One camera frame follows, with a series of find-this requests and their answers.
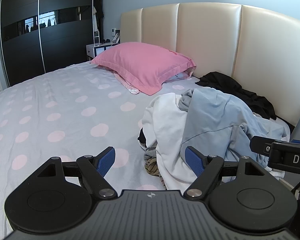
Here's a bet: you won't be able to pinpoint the pink polka dot bedsheet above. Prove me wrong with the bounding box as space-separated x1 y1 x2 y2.
0 62 290 238

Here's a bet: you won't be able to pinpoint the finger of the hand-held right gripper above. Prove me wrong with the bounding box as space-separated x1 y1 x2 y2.
250 136 274 155

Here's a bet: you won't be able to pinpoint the white printed pillow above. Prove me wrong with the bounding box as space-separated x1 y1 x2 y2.
112 67 194 95

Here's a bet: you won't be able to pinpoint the light blue garment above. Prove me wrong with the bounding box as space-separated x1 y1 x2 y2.
181 87 290 178

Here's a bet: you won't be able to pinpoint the black sliding wardrobe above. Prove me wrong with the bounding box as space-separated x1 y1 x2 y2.
0 0 95 88

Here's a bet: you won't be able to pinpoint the white garment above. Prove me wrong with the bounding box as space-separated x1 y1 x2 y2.
139 93 240 190

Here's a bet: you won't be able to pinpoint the pink pillow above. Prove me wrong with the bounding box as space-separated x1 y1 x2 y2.
90 42 197 96

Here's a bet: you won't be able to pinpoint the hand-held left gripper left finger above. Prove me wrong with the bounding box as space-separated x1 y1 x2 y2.
37 147 116 198

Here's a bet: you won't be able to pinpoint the dark cloth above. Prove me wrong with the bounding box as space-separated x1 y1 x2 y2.
137 127 147 147

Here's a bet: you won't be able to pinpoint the cream padded headboard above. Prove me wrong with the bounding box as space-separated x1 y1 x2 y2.
120 3 300 128

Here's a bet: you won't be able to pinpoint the white nightstand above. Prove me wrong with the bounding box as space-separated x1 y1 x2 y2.
86 42 120 62

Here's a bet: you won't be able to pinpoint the beige black striped garment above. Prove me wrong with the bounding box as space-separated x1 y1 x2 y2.
144 155 165 183

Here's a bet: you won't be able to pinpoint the dark hanging clothes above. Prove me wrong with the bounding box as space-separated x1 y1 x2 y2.
92 0 104 30

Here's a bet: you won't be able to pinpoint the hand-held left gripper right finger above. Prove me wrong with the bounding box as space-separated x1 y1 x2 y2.
184 146 265 199

